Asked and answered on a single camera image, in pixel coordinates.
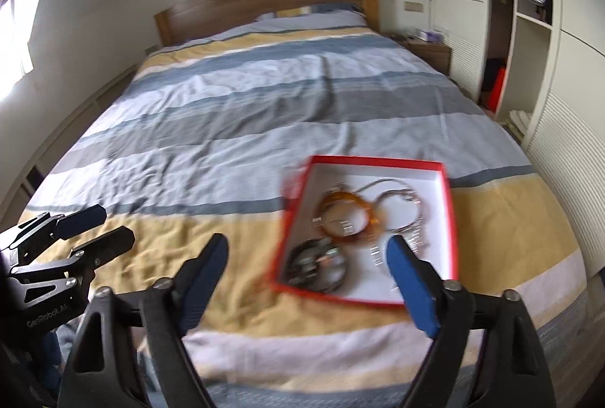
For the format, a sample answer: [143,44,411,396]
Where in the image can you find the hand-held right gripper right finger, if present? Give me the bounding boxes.
[385,234,558,408]

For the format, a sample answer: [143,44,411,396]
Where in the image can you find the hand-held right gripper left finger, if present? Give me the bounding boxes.
[57,232,231,408]

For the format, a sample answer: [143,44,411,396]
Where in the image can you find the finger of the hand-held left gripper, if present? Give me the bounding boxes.
[12,226,136,290]
[0,206,109,260]

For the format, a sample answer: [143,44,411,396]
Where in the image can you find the small silver bead bracelet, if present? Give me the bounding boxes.
[406,223,431,260]

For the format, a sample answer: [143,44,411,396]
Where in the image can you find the red cardboard box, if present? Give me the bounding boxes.
[269,155,461,307]

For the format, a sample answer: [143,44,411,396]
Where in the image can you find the large silver link bracelet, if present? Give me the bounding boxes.
[375,187,426,235]

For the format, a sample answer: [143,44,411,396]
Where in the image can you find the amber bangle bracelet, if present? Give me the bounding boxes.
[314,191,383,243]

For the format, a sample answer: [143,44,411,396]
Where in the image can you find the thin silver chain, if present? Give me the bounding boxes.
[350,178,412,201]

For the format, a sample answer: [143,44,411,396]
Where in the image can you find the striped bed blanket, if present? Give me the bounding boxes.
[12,11,591,408]

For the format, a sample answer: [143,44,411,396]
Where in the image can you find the white folded linens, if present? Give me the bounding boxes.
[503,109,532,144]

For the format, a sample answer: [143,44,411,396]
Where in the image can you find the white curtain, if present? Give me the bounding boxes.
[0,0,62,101]

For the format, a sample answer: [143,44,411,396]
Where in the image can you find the red bag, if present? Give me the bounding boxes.
[492,67,507,113]

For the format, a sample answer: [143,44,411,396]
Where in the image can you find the wooden nightstand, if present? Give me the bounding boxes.
[390,32,452,75]

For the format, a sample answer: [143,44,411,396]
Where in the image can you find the white wardrobe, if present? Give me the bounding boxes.
[420,0,605,276]

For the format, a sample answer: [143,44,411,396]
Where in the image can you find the blue pillow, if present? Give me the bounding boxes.
[255,2,367,23]

